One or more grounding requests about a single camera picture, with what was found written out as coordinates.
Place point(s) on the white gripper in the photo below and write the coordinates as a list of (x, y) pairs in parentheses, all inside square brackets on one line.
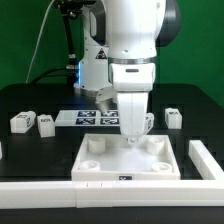
[(132, 84)]

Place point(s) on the white square tabletop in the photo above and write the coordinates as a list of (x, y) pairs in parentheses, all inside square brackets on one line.
[(109, 157)]

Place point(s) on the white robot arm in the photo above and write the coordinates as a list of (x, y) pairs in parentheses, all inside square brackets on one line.
[(120, 42)]

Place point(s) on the white L-shaped obstacle fence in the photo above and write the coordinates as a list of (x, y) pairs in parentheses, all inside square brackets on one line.
[(208, 191)]

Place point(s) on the white part at left edge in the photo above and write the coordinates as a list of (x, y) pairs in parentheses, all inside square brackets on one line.
[(1, 154)]

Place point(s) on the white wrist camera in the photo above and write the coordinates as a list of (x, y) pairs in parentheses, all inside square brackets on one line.
[(104, 97)]

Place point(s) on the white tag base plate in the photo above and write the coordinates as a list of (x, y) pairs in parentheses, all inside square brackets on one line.
[(87, 118)]

